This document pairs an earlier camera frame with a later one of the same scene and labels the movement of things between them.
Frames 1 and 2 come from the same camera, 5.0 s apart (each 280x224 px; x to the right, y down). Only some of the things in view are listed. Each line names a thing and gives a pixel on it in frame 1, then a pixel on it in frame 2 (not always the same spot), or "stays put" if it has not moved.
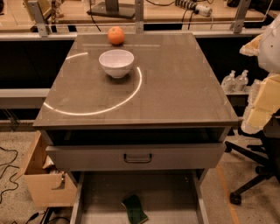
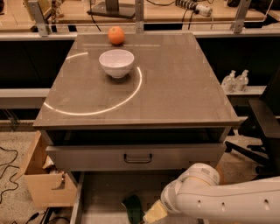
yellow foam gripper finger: (252, 48) → (157, 213)
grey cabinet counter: (135, 80) stays put
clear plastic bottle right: (241, 80) stays put
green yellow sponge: (135, 212) stays put
